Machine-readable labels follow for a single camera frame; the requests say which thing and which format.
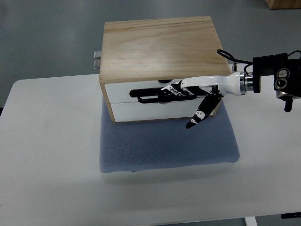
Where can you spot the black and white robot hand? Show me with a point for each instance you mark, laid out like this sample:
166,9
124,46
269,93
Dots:
238,83

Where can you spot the black drawer handle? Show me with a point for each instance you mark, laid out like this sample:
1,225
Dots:
145,93

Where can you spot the white drawer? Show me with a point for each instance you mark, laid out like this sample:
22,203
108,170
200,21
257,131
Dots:
119,92
135,111

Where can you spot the wooden drawer cabinet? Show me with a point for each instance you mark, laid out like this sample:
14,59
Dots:
159,49

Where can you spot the cardboard box in corner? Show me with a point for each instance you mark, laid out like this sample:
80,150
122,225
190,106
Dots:
283,4

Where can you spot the blue-grey mesh mat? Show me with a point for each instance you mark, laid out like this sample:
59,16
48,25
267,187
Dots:
149,145

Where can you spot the white table leg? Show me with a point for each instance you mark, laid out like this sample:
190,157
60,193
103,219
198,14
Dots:
250,221

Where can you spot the black table control panel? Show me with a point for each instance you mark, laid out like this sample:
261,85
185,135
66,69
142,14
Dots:
291,215

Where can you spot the metal clamp behind cabinet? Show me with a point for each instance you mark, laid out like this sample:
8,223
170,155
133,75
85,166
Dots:
97,59

